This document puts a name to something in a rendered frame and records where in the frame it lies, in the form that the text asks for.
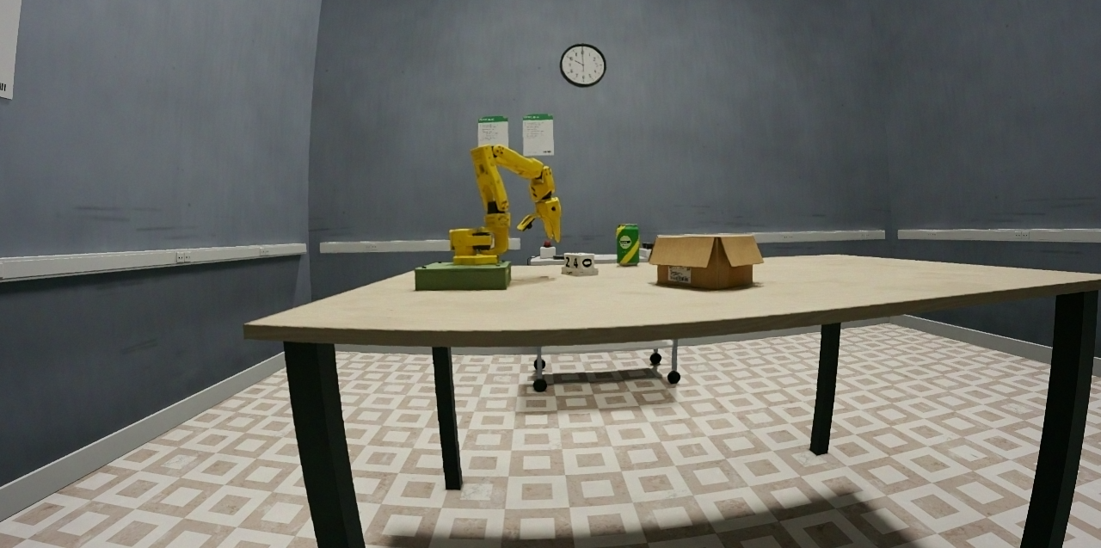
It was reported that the green and yellow drink can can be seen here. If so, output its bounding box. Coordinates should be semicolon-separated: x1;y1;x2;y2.
617;224;639;267

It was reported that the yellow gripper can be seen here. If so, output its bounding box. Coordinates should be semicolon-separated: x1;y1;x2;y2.
517;197;562;243

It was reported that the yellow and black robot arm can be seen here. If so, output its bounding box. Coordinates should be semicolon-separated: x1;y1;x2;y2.
453;145;555;266

